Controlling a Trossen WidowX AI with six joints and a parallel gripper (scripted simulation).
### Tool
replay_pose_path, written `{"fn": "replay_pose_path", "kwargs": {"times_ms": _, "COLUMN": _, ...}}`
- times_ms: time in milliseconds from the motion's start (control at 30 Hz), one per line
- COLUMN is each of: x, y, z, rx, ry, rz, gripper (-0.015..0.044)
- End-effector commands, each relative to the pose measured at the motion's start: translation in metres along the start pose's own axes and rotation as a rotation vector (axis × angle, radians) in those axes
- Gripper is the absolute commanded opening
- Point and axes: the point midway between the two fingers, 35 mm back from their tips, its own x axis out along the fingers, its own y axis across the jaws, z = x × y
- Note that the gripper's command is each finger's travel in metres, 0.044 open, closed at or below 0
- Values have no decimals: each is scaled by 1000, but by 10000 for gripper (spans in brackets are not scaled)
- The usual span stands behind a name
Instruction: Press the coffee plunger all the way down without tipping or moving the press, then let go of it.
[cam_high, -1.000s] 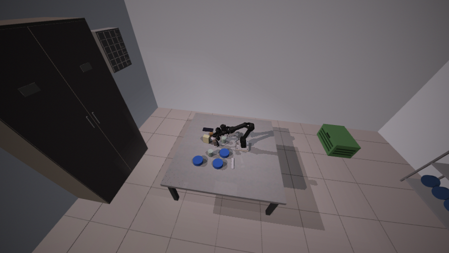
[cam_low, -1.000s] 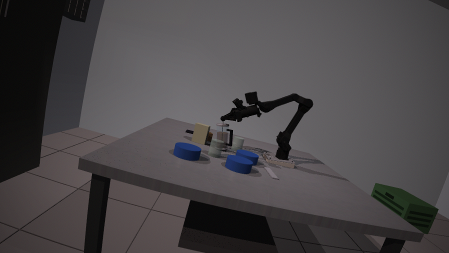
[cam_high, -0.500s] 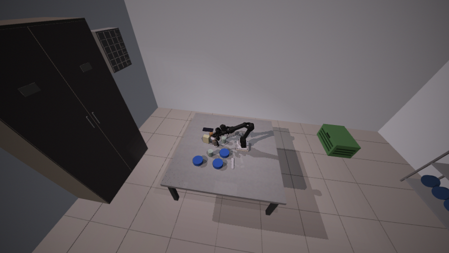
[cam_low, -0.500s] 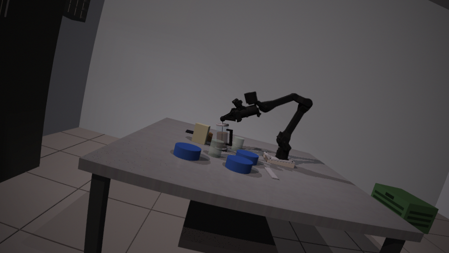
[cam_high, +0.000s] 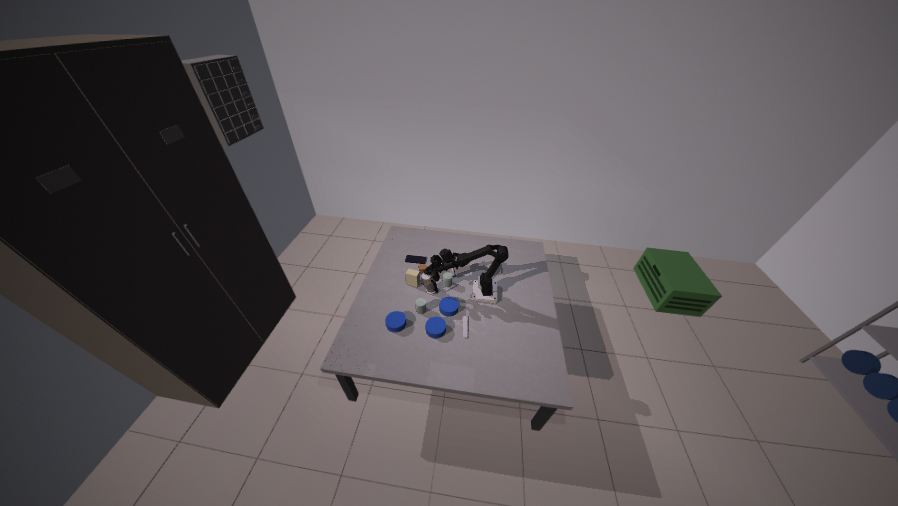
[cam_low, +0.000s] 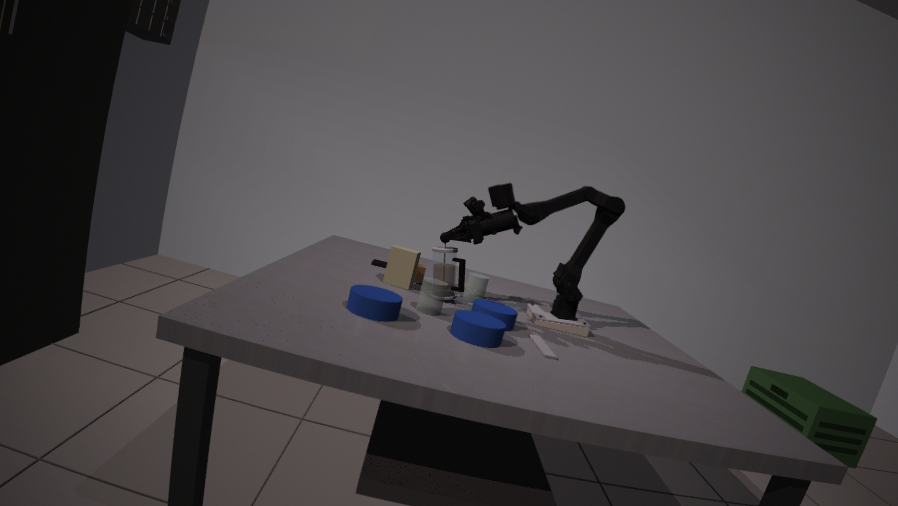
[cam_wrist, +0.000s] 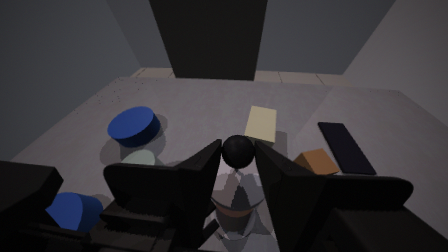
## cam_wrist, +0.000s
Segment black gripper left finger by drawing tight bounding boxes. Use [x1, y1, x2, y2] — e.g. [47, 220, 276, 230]
[103, 139, 222, 250]

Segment beige rectangular block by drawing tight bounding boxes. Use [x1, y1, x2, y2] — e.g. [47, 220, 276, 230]
[244, 106, 277, 148]

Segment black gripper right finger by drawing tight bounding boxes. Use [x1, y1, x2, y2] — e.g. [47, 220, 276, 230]
[254, 141, 414, 252]

